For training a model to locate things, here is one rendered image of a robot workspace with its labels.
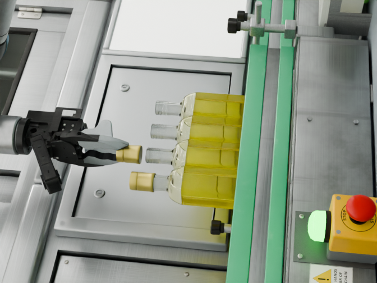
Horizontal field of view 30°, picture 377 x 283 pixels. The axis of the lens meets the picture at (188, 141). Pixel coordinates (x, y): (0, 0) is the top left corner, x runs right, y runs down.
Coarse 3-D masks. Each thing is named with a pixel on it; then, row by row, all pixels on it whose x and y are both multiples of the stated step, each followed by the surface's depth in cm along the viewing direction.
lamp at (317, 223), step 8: (312, 216) 99; (320, 216) 98; (328, 216) 98; (312, 224) 98; (320, 224) 98; (328, 224) 98; (312, 232) 98; (320, 232) 98; (328, 232) 98; (320, 240) 99; (328, 240) 98
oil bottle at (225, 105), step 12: (192, 96) 136; (204, 96) 136; (216, 96) 136; (228, 96) 136; (240, 96) 136; (180, 108) 137; (192, 108) 135; (204, 108) 134; (216, 108) 134; (228, 108) 134; (240, 108) 134
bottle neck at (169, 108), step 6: (156, 102) 138; (162, 102) 138; (168, 102) 138; (174, 102) 138; (180, 102) 137; (156, 108) 137; (162, 108) 137; (168, 108) 137; (174, 108) 137; (156, 114) 138; (162, 114) 138; (168, 114) 137; (174, 114) 137
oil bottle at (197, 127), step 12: (192, 120) 133; (204, 120) 133; (216, 120) 133; (228, 120) 133; (240, 120) 132; (180, 132) 132; (192, 132) 131; (204, 132) 131; (216, 132) 131; (228, 132) 131; (240, 132) 131
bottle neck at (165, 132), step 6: (156, 126) 134; (162, 126) 134; (168, 126) 134; (174, 126) 134; (150, 132) 134; (156, 132) 134; (162, 132) 134; (168, 132) 133; (174, 132) 133; (156, 138) 135; (162, 138) 134; (168, 138) 134; (174, 138) 134
